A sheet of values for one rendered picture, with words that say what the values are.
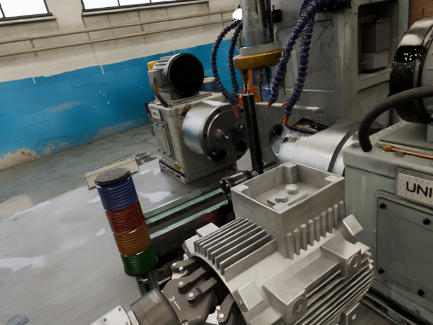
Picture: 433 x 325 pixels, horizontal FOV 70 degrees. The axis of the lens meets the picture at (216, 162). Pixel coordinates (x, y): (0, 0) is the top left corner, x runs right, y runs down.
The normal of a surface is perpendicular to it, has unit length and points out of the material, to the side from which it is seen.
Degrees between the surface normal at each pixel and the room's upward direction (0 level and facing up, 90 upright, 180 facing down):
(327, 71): 90
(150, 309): 19
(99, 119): 90
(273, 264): 36
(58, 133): 90
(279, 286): 1
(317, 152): 51
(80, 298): 0
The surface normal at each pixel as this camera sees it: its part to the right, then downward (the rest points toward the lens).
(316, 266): -0.16, -0.92
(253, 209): -0.82, 0.33
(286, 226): 0.55, 0.22
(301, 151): -0.78, -0.27
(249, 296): 0.27, -0.49
